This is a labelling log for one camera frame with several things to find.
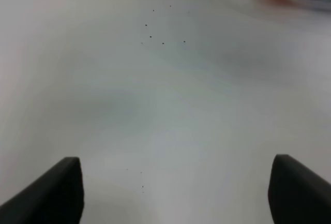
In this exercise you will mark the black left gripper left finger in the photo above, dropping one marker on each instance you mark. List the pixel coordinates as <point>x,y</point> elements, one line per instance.
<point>55,197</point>

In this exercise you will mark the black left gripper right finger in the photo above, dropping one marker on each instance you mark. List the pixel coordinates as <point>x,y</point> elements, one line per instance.
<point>296,194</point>

